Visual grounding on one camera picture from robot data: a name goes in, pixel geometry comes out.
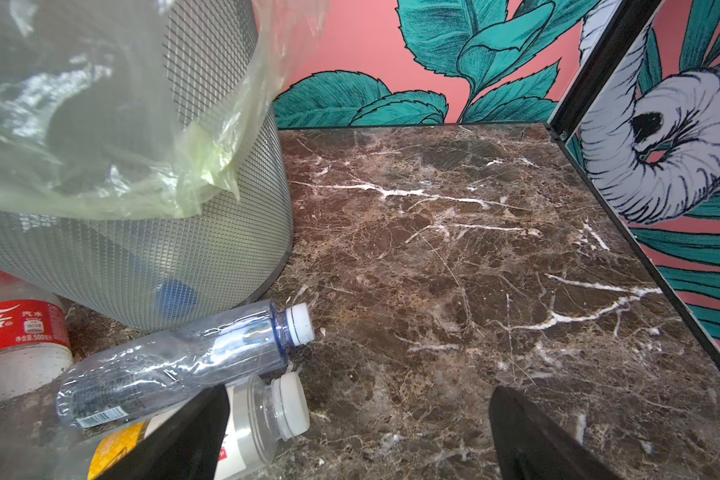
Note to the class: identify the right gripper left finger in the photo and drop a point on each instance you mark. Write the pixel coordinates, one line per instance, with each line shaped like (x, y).
(186, 446)

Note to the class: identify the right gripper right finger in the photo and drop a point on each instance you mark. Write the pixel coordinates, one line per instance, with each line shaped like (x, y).
(529, 445)

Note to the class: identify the grey mesh waste bin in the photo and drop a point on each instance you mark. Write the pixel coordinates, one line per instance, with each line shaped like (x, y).
(230, 252)

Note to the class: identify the translucent green bin liner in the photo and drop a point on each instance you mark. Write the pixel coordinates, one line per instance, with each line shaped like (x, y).
(127, 110)

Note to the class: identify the yellow white label bottle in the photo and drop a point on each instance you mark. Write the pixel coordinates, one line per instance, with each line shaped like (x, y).
(261, 416)

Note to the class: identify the clear bottle white cap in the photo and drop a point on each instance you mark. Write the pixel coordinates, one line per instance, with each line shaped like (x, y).
(154, 372)

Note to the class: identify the red label cola bottle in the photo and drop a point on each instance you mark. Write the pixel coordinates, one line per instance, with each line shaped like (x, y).
(34, 342)

